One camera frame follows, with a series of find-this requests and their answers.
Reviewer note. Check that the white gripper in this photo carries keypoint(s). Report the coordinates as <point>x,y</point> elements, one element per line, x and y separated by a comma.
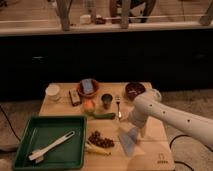
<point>139,123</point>

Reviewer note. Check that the light blue towel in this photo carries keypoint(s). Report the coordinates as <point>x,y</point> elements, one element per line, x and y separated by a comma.
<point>128,140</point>

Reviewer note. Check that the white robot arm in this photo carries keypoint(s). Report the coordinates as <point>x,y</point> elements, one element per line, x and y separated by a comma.
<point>148,104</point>

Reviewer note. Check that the green cucumber toy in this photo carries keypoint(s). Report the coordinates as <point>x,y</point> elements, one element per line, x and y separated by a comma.
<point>105,116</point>

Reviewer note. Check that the silver fork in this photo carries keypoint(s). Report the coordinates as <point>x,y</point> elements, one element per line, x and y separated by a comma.
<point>118,99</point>

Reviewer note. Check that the dark red bowl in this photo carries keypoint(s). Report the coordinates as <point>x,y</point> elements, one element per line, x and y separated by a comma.
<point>133,89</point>

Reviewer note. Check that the small metal cup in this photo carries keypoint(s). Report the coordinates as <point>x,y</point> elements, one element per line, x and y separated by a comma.
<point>106,100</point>

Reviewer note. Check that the bunch of dark grapes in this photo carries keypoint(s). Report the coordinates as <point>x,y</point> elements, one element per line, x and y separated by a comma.
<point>99,141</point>

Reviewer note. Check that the orange fruit toy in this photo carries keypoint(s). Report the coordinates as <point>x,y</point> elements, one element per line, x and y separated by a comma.
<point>89,106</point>

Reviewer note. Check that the yellow banana toy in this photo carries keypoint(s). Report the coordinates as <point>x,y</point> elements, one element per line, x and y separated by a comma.
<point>95,149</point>

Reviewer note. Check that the blue sponge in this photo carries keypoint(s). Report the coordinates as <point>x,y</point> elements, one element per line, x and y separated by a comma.
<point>87,86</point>

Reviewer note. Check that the brown bread slice toy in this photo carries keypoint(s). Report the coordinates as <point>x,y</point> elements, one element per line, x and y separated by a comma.
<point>74,96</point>

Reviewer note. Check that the white cup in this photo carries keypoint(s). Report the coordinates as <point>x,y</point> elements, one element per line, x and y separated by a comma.
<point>53,92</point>

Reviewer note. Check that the green plastic tray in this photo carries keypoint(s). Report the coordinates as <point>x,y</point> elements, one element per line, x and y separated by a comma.
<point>42,131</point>

